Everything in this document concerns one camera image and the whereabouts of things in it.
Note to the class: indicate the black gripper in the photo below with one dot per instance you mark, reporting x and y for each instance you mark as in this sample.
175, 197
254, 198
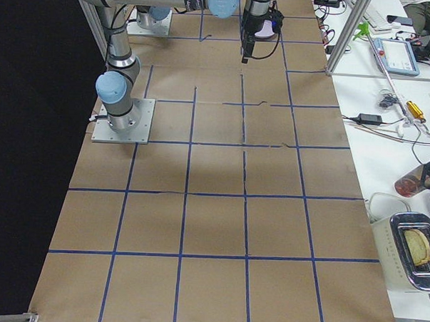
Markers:
249, 26

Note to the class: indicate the lilac round plate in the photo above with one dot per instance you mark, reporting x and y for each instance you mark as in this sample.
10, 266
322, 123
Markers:
266, 32

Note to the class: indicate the black power adapter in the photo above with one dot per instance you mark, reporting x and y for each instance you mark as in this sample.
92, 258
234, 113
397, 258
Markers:
369, 119

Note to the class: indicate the blue teach pendant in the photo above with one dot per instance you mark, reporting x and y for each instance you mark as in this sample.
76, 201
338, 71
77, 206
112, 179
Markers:
397, 56

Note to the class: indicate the yellow tool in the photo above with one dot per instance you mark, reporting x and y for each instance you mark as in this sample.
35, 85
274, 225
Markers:
415, 110

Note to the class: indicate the bottle with red drink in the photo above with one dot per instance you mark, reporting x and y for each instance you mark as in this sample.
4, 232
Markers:
414, 182

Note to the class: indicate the white toaster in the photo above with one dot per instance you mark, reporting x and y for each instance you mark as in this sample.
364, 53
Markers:
400, 273

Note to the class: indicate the bread slice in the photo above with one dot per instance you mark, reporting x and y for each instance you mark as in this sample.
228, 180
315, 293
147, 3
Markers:
418, 245

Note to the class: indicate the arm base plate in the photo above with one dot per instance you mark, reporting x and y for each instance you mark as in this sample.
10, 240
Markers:
134, 29
130, 128

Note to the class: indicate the green handled reacher tool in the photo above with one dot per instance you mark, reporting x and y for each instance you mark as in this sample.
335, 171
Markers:
364, 32

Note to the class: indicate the aluminium frame post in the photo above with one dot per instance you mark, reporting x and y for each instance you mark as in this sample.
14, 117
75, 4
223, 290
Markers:
345, 36

